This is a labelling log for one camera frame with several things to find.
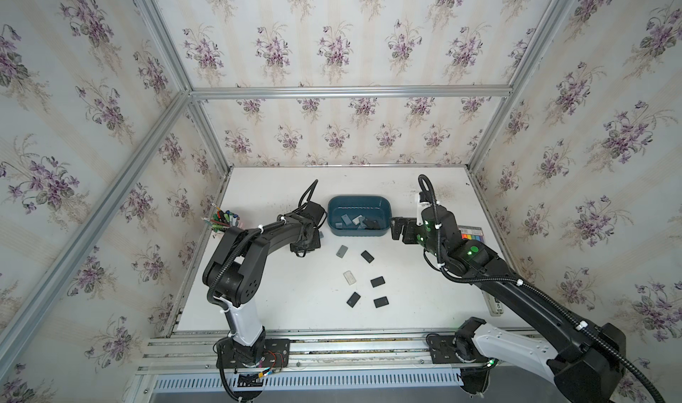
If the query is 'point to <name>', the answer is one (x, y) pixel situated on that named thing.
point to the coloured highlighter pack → (471, 233)
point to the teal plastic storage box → (360, 216)
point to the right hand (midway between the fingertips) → (407, 220)
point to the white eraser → (349, 277)
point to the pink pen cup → (220, 220)
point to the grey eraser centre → (342, 250)
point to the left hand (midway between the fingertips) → (310, 246)
